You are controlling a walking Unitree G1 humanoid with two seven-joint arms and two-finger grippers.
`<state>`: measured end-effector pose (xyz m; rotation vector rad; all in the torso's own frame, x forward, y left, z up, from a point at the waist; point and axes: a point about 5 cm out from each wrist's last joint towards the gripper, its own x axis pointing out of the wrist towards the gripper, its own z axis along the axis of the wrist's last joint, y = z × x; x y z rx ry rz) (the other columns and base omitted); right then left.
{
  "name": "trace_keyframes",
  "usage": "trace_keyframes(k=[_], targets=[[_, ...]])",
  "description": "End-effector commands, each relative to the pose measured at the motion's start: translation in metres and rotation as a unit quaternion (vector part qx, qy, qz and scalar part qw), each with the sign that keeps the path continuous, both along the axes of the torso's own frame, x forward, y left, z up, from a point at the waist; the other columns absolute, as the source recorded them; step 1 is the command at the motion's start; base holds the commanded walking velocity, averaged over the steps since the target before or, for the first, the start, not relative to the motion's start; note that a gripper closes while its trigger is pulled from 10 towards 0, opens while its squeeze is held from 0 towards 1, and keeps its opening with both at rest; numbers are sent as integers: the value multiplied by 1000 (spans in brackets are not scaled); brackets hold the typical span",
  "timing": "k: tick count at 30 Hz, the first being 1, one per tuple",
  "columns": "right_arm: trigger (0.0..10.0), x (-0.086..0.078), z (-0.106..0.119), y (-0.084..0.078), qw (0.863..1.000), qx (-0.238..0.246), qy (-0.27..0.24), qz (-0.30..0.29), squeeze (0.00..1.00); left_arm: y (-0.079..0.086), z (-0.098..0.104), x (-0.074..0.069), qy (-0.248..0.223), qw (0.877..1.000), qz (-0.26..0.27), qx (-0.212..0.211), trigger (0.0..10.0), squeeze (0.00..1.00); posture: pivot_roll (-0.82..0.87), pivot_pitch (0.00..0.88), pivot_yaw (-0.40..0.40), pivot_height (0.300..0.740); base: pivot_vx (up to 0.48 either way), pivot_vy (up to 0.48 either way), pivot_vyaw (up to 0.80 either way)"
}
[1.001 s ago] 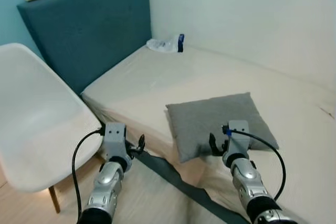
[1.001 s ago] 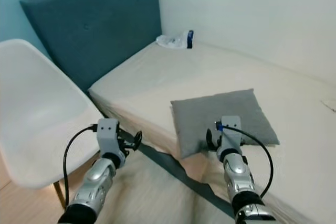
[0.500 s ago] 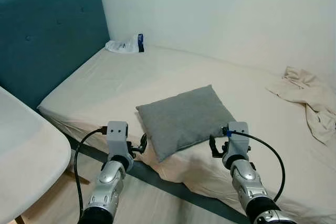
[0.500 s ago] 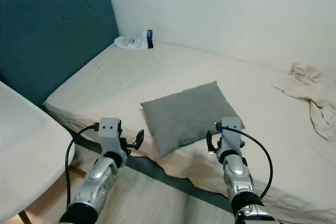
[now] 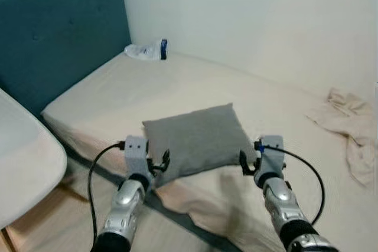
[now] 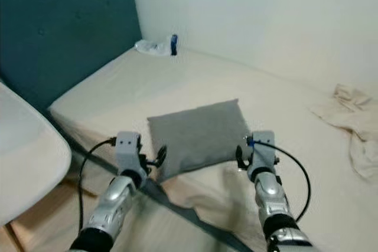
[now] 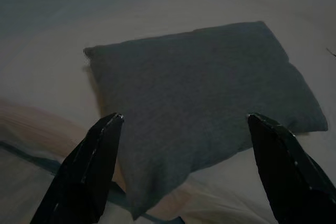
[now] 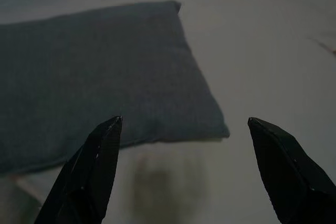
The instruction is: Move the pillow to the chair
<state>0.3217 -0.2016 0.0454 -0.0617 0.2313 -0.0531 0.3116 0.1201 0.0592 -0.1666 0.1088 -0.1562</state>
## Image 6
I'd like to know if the grey pillow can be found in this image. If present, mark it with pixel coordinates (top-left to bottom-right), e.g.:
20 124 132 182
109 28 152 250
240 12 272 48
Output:
147 99 252 184

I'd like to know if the white plastic shell chair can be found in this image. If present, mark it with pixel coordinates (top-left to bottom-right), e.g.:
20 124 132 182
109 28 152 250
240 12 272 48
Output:
0 82 72 227

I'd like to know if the bed with beige sheet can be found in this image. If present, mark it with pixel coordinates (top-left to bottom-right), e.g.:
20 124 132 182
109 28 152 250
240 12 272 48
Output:
48 47 378 252

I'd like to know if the crumpled beige cloth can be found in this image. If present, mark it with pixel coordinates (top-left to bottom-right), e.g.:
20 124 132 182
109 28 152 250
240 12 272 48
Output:
309 83 378 184

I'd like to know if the teal upholstered headboard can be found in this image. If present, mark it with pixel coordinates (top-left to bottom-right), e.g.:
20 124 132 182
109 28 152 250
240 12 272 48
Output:
0 0 143 114

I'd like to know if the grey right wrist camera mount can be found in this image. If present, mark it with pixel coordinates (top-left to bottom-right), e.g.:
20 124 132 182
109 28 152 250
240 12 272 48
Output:
249 130 278 168

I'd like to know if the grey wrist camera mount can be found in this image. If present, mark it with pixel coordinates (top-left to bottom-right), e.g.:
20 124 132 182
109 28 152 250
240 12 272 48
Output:
249 130 278 168
116 131 143 173

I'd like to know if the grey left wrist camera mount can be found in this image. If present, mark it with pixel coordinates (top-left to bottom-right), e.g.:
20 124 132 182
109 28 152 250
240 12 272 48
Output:
116 131 143 173

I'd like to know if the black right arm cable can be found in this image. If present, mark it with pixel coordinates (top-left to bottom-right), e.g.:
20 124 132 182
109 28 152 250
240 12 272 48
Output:
246 138 313 224

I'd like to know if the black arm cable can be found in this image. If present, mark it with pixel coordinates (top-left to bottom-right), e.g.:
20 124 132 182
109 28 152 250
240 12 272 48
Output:
246 138 313 224
77 138 118 236

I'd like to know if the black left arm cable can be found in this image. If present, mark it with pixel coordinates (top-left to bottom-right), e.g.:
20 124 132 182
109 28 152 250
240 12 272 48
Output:
77 138 118 236

